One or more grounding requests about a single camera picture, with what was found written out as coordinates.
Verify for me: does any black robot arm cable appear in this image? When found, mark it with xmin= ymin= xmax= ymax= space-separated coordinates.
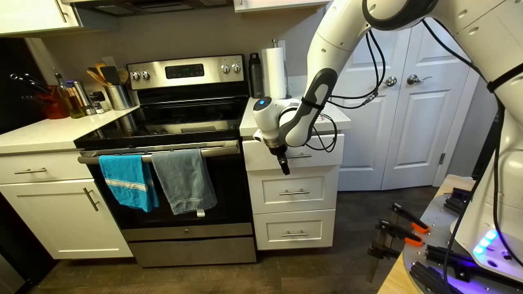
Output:
xmin=277 ymin=26 xmax=389 ymax=155

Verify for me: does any white drawer with metal handle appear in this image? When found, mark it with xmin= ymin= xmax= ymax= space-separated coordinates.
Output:
xmin=241 ymin=132 xmax=347 ymax=175
xmin=247 ymin=165 xmax=342 ymax=214
xmin=252 ymin=207 xmax=339 ymax=251

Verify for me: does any stainless steel black stove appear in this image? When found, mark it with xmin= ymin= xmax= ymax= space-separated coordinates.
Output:
xmin=74 ymin=52 xmax=259 ymax=268

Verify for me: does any utensil holder with utensils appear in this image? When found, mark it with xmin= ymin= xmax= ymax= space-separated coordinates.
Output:
xmin=87 ymin=55 xmax=134 ymax=111

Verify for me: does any dark range hood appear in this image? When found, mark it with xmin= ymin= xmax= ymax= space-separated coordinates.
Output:
xmin=64 ymin=0 xmax=236 ymax=16

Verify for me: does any blue towel with white stripe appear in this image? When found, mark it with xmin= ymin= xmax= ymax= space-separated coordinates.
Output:
xmin=97 ymin=152 xmax=162 ymax=214

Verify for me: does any white panel door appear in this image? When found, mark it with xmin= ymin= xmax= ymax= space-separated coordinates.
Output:
xmin=329 ymin=21 xmax=420 ymax=193
xmin=381 ymin=15 xmax=484 ymax=191

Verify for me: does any small white cabinet drawer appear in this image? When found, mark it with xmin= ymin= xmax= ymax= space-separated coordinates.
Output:
xmin=0 ymin=148 xmax=95 ymax=186

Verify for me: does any white cabinet door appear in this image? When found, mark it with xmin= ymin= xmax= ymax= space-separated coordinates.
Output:
xmin=0 ymin=178 xmax=136 ymax=261

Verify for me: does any black water bottle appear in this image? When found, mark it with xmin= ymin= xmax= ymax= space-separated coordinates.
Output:
xmin=249 ymin=50 xmax=267 ymax=99

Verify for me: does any small black box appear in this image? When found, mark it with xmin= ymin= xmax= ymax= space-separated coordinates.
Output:
xmin=443 ymin=186 xmax=478 ymax=215

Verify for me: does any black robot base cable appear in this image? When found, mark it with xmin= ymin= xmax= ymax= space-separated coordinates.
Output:
xmin=422 ymin=18 xmax=523 ymax=282

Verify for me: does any small dark jar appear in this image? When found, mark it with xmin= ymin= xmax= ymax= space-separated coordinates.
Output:
xmin=89 ymin=90 xmax=112 ymax=114

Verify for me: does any white wall cabinet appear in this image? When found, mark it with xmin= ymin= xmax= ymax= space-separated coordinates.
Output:
xmin=232 ymin=0 xmax=331 ymax=15
xmin=0 ymin=0 xmax=85 ymax=39

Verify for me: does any red container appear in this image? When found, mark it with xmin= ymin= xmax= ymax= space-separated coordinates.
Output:
xmin=36 ymin=83 xmax=72 ymax=121

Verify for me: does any grey towel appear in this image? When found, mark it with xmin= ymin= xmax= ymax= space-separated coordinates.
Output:
xmin=151 ymin=148 xmax=219 ymax=217

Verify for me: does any white drawer cabinet with countertop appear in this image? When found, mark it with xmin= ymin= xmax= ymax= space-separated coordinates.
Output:
xmin=237 ymin=90 xmax=353 ymax=253

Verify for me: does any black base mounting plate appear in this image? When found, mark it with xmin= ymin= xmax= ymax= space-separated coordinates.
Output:
xmin=407 ymin=243 xmax=523 ymax=294

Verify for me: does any black orange bar clamp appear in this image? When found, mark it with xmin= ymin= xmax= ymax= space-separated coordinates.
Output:
xmin=389 ymin=201 xmax=433 ymax=237
xmin=365 ymin=217 xmax=427 ymax=284

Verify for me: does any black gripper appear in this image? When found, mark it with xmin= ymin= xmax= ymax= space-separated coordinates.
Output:
xmin=264 ymin=139 xmax=293 ymax=176

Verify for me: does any oil bottle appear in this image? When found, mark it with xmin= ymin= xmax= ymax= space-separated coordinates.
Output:
xmin=61 ymin=78 xmax=90 ymax=119

